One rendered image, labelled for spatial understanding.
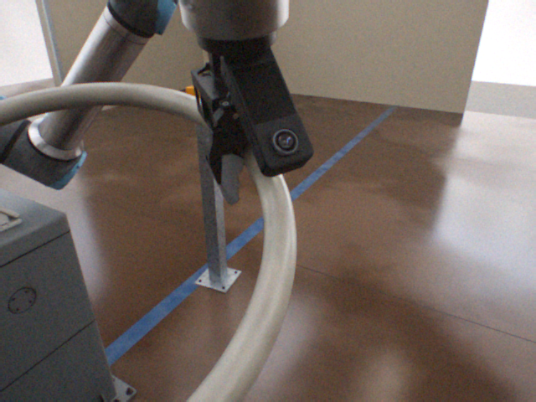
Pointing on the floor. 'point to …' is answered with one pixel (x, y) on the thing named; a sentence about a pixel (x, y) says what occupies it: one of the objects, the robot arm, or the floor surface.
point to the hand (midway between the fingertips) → (256, 192)
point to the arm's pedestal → (48, 315)
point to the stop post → (212, 221)
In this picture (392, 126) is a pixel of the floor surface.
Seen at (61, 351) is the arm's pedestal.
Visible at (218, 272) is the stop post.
